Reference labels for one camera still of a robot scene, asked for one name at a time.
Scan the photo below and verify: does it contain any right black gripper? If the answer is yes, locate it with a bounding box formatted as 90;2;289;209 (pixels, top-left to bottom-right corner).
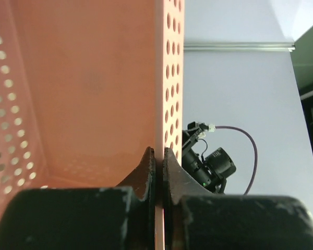
182;122;206;156

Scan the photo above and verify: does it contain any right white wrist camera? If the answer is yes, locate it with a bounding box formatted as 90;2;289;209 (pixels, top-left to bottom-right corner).
198;123;216;139

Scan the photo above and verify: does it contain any pink tray basket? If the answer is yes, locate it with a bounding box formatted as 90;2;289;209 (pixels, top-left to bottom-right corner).
0;1;185;249

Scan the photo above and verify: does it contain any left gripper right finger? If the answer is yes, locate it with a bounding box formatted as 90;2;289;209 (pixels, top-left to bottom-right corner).
163;148;313;249

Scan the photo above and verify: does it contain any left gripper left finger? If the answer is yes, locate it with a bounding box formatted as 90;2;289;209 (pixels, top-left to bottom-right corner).
0;147;155;249

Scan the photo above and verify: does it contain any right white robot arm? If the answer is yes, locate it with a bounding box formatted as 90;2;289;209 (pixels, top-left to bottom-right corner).
182;122;236;194

